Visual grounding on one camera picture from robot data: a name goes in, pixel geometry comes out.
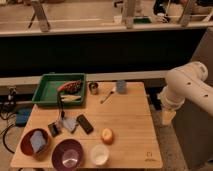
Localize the blue box on floor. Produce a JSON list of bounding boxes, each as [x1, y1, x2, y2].
[[15, 108, 32, 127]]

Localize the red yellow apple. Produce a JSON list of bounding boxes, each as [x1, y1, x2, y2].
[[101, 128, 114, 145]]

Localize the small metal cup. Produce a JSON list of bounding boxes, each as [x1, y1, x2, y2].
[[89, 82, 98, 95]]

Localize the green plastic tray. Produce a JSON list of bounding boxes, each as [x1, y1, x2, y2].
[[32, 73, 86, 107]]

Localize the small black box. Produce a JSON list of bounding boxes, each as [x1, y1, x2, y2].
[[48, 122, 60, 137]]

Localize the blue sponge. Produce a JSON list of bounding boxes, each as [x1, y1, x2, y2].
[[30, 131, 46, 153]]

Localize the black cables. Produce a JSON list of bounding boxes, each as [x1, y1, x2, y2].
[[0, 99, 18, 154]]

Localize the white plastic cup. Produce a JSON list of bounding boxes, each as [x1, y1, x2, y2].
[[90, 144, 109, 166]]

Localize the red brown toy in tray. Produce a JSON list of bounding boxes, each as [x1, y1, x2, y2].
[[57, 80, 82, 94]]

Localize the brown bowl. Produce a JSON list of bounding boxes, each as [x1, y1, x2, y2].
[[20, 128, 50, 160]]

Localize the metal spoon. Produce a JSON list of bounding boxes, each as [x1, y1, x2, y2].
[[100, 89, 115, 104]]

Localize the blue cup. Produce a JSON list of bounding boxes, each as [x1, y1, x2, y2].
[[116, 80, 127, 94]]

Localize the purple bowl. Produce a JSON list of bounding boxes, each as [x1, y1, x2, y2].
[[51, 139, 83, 171]]

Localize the black remote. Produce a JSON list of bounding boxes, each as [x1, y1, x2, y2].
[[77, 114, 94, 134]]

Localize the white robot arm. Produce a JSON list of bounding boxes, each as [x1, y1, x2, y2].
[[158, 61, 213, 125]]

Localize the grey blue cloth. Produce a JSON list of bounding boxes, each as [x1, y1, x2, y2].
[[62, 117, 78, 133]]

